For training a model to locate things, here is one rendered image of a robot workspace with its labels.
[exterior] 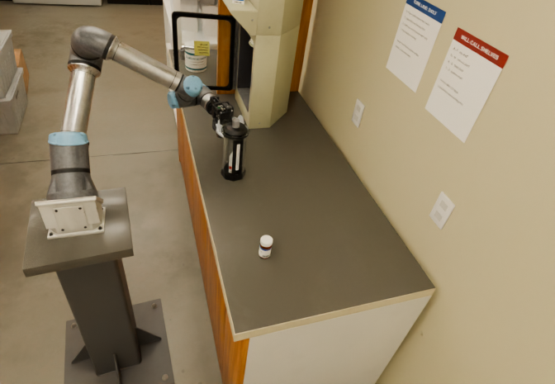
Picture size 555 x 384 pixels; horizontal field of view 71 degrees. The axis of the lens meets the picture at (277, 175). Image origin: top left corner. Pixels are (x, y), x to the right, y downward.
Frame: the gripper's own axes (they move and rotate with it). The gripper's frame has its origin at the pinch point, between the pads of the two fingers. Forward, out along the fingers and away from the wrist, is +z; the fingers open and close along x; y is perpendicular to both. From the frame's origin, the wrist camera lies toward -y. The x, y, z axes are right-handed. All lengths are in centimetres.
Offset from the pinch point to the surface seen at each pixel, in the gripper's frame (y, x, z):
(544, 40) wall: 61, 41, 71
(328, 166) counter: -19.8, 42.4, 13.3
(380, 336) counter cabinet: -46, 22, 79
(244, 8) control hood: 37, 19, -32
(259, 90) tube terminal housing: 1.4, 27.0, -27.0
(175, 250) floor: -114, -13, -45
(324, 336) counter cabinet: -35, -2, 73
